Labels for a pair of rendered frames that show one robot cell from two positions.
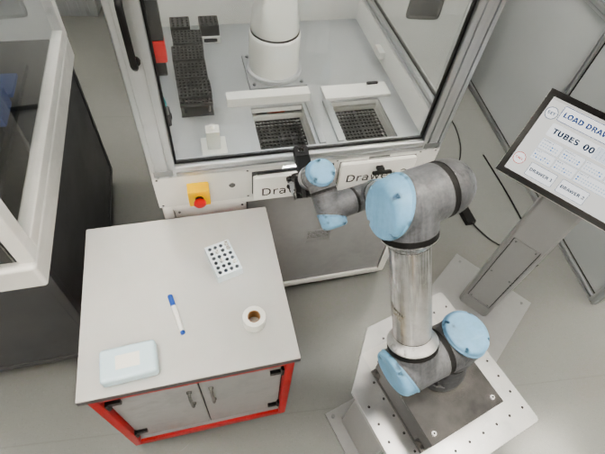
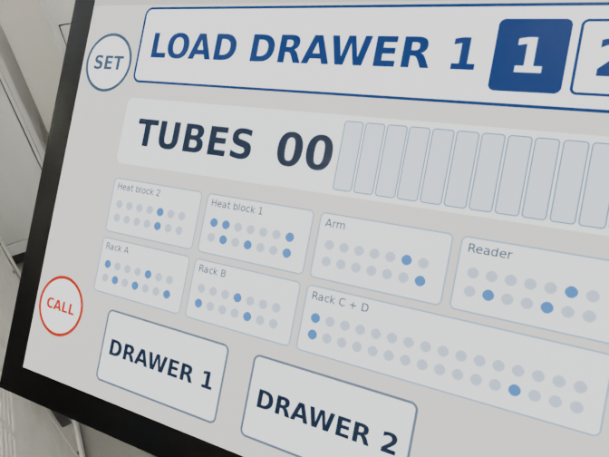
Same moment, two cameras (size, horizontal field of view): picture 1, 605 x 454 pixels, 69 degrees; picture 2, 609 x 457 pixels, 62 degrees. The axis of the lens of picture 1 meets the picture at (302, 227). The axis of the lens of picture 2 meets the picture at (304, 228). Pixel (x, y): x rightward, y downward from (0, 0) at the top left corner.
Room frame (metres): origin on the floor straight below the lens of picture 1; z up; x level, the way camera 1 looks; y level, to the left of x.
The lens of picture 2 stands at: (0.89, -0.86, 1.24)
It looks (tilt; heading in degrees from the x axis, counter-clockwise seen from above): 35 degrees down; 355
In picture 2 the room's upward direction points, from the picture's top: 8 degrees counter-clockwise
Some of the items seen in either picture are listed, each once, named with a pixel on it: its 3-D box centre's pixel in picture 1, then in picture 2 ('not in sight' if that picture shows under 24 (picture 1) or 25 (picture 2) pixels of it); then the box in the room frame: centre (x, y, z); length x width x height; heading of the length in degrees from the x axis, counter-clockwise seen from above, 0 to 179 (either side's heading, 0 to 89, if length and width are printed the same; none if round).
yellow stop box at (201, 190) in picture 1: (199, 195); not in sight; (0.93, 0.36, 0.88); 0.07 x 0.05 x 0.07; 110
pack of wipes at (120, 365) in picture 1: (129, 362); not in sight; (0.37, 0.42, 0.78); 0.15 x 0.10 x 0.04; 112
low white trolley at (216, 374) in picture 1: (198, 335); not in sight; (0.63, 0.34, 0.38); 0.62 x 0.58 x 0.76; 110
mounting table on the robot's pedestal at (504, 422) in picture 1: (424, 388); not in sight; (0.44, -0.43, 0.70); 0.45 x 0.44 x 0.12; 34
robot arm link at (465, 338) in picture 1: (456, 341); not in sight; (0.46, -0.41, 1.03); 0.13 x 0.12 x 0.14; 123
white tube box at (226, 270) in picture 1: (223, 260); not in sight; (0.74, 0.24, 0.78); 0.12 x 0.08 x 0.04; 34
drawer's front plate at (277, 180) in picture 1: (293, 183); not in sight; (1.04, 0.05, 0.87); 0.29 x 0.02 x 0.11; 110
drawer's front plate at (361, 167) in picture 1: (376, 170); not in sight; (1.16, -0.24, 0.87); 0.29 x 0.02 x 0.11; 110
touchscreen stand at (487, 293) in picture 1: (515, 258); not in sight; (1.11, -0.93, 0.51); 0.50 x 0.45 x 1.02; 146
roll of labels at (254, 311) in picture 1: (254, 319); not in sight; (0.55, 0.11, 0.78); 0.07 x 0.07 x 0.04
